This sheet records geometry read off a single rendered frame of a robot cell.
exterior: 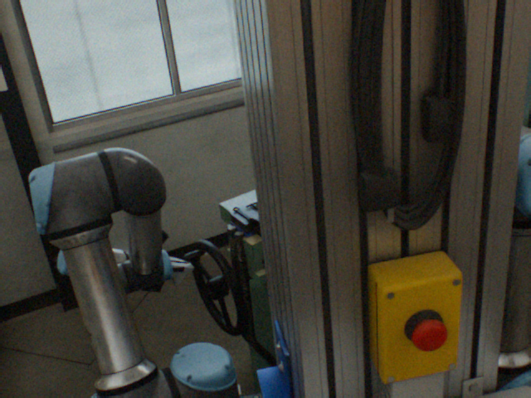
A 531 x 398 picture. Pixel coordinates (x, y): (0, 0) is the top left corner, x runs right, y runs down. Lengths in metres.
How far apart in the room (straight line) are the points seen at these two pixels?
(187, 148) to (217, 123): 0.20
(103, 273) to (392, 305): 0.63
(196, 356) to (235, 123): 2.11
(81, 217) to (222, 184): 2.21
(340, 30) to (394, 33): 0.05
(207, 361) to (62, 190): 0.41
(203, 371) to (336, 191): 0.64
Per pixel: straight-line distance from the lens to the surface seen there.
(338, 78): 0.58
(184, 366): 1.20
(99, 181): 1.13
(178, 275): 1.69
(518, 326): 1.14
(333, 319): 0.71
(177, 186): 3.21
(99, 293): 1.15
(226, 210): 1.98
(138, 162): 1.16
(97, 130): 3.00
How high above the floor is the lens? 1.85
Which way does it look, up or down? 28 degrees down
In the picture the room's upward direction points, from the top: 7 degrees counter-clockwise
